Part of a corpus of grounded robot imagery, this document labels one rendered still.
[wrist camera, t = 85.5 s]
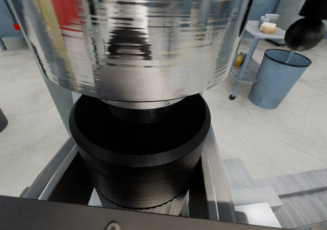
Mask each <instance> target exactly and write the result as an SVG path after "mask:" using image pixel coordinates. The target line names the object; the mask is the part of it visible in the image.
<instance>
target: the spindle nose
mask: <svg viewBox="0 0 327 230"><path fill-rule="evenodd" d="M10 1H11V3H12V6H13V8H14V10H15V12H16V15H17V17H18V19H19V21H20V23H21V26H22V28H23V30H24V32H25V35H26V37H27V39H28V41H29V44H30V46H31V48H32V50H33V53H34V55H35V57H36V60H37V62H38V64H39V66H40V68H41V70H42V72H43V73H44V74H45V75H46V77H48V78H49V79H50V80H51V81H53V82H54V83H56V84H58V85H59V86H61V87H64V88H66V89H68V90H71V91H74V92H77V93H80V94H83V95H86V96H90V97H94V98H99V99H104V100H110V101H118V102H135V103H145V102H160V101H168V100H175V99H179V98H184V97H188V96H191V95H194V94H197V93H200V92H203V91H205V90H208V89H210V88H212V87H214V86H216V85H218V84H219V83H221V82H222V81H223V80H224V79H225V78H226V77H227V76H228V75H229V73H230V71H231V69H232V66H233V63H234V60H235V58H236V54H237V51H238V49H239V46H240V43H241V40H242V38H243V35H244V32H245V29H246V26H247V23H248V20H249V18H250V15H251V12H252V9H253V6H254V3H255V0H10Z"/></svg>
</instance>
